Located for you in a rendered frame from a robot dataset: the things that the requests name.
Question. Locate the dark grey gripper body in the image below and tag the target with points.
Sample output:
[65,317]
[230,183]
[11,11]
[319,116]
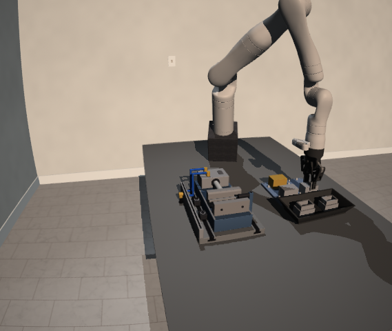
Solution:
[314,156]

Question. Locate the orange rectangular block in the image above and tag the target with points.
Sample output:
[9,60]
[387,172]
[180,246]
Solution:
[276,180]

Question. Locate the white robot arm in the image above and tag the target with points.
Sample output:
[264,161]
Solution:
[290,15]

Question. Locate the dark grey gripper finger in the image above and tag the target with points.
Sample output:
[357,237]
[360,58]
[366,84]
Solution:
[318,175]
[304,169]

